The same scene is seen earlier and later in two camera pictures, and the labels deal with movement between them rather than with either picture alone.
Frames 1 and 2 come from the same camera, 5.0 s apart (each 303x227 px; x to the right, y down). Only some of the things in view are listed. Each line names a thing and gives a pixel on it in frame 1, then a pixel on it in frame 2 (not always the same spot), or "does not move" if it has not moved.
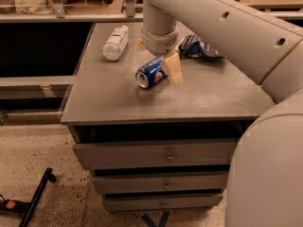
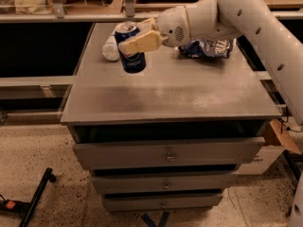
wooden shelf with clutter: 118,4 does not move
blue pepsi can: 151,73 to 133,63
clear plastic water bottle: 115,46 does not move
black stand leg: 26,209 does not move
